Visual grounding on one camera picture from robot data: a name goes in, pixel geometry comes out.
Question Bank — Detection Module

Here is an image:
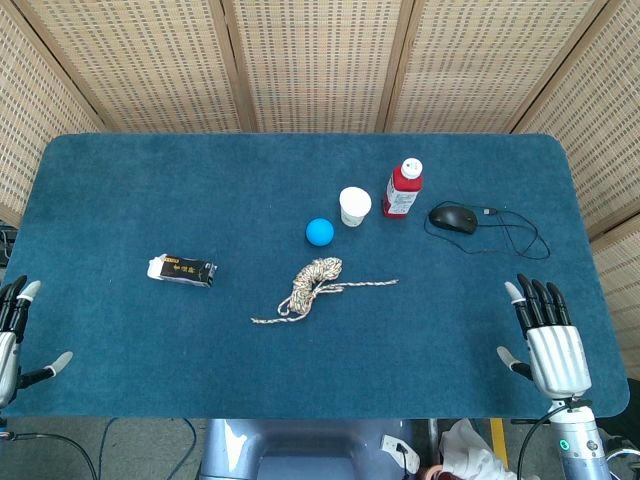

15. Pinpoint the blue floor cable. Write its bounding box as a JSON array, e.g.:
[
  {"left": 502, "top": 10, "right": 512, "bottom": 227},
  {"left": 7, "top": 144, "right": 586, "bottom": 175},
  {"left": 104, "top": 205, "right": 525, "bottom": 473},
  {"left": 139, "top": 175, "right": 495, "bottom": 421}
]
[
  {"left": 96, "top": 418, "right": 120, "bottom": 480},
  {"left": 180, "top": 418, "right": 200, "bottom": 480}
]

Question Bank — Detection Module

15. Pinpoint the white power strip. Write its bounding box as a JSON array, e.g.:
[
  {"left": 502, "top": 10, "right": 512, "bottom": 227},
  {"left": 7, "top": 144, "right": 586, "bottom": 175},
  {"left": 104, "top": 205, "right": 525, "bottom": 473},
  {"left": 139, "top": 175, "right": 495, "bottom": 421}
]
[{"left": 382, "top": 434, "right": 421, "bottom": 474}]

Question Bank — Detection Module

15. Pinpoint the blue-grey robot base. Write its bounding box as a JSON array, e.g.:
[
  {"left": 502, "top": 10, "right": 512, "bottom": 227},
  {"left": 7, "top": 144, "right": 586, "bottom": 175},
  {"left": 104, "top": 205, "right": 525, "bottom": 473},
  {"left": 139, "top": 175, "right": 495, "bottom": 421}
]
[{"left": 199, "top": 418, "right": 421, "bottom": 480}]

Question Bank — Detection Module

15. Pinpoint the blue felt table mat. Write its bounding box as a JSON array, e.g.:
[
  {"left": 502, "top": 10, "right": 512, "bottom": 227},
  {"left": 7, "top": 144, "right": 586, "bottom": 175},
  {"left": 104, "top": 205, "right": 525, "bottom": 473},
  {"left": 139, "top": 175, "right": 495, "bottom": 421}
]
[{"left": 2, "top": 132, "right": 631, "bottom": 421}]

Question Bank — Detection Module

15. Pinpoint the black mouse cable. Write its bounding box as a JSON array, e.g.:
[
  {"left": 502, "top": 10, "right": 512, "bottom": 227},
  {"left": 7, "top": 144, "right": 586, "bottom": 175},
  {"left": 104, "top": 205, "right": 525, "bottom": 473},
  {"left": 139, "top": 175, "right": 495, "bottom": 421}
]
[{"left": 423, "top": 206, "right": 551, "bottom": 261}]

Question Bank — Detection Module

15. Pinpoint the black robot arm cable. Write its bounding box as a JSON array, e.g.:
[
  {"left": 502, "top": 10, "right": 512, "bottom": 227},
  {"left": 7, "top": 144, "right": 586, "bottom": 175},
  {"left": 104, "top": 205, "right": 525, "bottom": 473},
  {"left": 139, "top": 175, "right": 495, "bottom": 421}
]
[{"left": 517, "top": 398, "right": 592, "bottom": 480}]

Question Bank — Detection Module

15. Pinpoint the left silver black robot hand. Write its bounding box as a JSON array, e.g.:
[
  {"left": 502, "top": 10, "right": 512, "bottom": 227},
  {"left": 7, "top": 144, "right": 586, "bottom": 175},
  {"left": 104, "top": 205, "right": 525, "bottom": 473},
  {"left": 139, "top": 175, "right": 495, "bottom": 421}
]
[{"left": 0, "top": 274, "right": 74, "bottom": 409}]

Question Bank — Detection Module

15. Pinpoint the black carton box gold print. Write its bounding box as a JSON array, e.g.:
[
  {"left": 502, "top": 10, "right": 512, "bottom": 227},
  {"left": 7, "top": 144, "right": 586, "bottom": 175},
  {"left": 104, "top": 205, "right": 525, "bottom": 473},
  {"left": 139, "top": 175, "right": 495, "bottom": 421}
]
[{"left": 147, "top": 253, "right": 219, "bottom": 290}]

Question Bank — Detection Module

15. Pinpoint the red juice bottle white cap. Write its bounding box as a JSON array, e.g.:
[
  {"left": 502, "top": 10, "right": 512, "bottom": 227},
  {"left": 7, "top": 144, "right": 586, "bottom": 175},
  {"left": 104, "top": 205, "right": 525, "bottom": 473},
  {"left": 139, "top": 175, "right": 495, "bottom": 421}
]
[{"left": 382, "top": 157, "right": 425, "bottom": 220}]

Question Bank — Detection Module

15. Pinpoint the woven bamboo screen panel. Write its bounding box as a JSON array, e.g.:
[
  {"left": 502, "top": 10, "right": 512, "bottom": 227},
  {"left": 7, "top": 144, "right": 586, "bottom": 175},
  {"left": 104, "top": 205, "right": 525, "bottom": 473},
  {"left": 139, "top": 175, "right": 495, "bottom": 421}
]
[
  {"left": 589, "top": 214, "right": 640, "bottom": 381},
  {"left": 382, "top": 0, "right": 624, "bottom": 134},
  {"left": 509, "top": 0, "right": 640, "bottom": 236},
  {"left": 0, "top": 0, "right": 106, "bottom": 226},
  {"left": 12, "top": 0, "right": 259, "bottom": 134},
  {"left": 219, "top": 0, "right": 416, "bottom": 134}
]

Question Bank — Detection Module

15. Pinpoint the black computer mouse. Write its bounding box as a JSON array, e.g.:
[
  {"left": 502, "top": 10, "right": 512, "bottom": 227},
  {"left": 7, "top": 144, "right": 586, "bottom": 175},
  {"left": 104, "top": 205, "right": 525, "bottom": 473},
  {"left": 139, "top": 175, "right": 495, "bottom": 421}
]
[{"left": 428, "top": 205, "right": 478, "bottom": 236}]

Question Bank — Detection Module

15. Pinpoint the beige braided rope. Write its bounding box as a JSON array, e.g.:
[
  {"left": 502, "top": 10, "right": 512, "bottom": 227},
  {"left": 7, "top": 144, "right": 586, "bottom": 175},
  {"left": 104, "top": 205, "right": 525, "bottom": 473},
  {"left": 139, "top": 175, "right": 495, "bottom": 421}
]
[{"left": 250, "top": 256, "right": 400, "bottom": 325}]

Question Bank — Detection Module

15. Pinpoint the black floor cable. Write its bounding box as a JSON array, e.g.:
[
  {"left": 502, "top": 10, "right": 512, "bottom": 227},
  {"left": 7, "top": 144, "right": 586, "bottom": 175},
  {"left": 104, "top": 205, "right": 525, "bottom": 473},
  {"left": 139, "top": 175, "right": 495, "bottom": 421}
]
[{"left": 0, "top": 430, "right": 100, "bottom": 480}]

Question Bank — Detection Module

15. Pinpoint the white paper cup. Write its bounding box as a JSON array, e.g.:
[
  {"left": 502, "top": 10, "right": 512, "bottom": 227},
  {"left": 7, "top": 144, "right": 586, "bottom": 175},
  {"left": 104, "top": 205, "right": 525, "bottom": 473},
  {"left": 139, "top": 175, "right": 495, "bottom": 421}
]
[{"left": 338, "top": 186, "right": 373, "bottom": 228}]

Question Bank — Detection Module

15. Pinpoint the blue ball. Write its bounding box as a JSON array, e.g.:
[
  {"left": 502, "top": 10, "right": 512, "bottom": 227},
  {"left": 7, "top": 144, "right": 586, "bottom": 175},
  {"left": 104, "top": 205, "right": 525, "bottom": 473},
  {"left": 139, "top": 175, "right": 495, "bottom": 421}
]
[{"left": 305, "top": 218, "right": 336, "bottom": 248}]

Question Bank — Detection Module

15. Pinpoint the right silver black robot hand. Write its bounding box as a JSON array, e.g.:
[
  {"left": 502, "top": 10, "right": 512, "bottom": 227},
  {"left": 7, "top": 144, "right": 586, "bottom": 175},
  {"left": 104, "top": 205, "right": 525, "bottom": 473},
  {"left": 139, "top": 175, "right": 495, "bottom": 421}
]
[{"left": 497, "top": 273, "right": 594, "bottom": 400}]

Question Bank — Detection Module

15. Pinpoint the white crumpled cloth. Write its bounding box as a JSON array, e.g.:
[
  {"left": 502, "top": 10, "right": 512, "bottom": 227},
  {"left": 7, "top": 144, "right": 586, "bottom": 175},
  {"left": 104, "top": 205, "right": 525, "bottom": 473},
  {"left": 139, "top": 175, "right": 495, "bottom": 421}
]
[{"left": 439, "top": 418, "right": 509, "bottom": 480}]

